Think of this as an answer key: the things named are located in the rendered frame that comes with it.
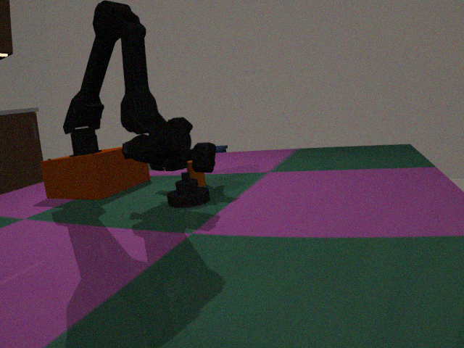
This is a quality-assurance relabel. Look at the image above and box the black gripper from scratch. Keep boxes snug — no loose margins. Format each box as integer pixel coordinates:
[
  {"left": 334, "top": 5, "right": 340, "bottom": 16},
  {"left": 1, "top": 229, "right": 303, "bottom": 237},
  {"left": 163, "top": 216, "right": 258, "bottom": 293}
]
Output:
[{"left": 150, "top": 142, "right": 216, "bottom": 173}]

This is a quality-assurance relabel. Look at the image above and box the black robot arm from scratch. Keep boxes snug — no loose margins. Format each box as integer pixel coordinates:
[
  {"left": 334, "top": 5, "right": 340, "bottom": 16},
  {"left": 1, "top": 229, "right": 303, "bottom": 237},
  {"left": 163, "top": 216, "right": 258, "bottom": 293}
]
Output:
[{"left": 63, "top": 0, "right": 193, "bottom": 165}]

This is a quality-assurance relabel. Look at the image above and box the orange knob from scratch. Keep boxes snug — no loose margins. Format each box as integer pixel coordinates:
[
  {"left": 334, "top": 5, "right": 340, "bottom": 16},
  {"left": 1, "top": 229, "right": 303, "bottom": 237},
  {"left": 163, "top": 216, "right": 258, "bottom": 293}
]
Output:
[{"left": 186, "top": 160, "right": 206, "bottom": 187}]

